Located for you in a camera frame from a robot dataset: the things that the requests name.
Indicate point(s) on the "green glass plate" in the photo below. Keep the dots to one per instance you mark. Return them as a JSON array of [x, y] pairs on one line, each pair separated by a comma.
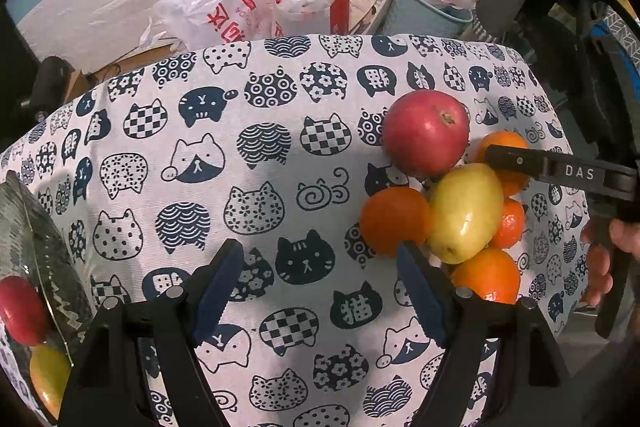
[[32, 248]]

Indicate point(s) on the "red apple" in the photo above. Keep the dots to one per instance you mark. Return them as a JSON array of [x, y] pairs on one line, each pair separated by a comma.
[[22, 312], [425, 133]]

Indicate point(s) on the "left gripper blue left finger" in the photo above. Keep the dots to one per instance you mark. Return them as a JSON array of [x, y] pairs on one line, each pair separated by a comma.
[[222, 274]]

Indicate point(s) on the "black speaker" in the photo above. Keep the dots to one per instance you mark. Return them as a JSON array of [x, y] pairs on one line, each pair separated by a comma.
[[48, 91]]

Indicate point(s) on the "large orange front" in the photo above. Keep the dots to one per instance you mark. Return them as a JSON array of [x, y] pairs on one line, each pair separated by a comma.
[[492, 274]]

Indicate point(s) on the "grey blue waste bin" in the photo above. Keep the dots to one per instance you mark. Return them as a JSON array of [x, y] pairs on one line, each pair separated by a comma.
[[421, 18]]

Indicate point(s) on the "yellow green pear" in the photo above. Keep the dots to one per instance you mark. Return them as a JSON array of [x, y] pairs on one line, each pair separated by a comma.
[[49, 370]]

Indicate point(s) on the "small orange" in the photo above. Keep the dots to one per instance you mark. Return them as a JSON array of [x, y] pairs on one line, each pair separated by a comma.
[[511, 225], [393, 216]]

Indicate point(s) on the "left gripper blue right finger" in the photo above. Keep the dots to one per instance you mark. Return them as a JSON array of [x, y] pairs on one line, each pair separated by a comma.
[[426, 305]]

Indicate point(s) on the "cat pattern tablecloth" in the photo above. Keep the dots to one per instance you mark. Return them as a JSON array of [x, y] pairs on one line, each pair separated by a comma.
[[276, 143]]

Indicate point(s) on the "white plastic bag red print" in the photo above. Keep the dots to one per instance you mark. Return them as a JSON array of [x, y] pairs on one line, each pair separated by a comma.
[[198, 24]]

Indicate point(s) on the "right hand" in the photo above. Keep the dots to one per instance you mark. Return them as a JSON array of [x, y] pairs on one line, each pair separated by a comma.
[[624, 236]]

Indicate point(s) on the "blue chair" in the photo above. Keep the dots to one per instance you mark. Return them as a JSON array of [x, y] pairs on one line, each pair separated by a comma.
[[611, 24]]

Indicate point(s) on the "red paper bag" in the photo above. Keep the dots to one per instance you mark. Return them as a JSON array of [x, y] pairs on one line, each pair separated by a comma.
[[302, 17]]

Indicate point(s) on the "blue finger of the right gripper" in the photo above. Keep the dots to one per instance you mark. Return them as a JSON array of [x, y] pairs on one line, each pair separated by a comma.
[[545, 169]]

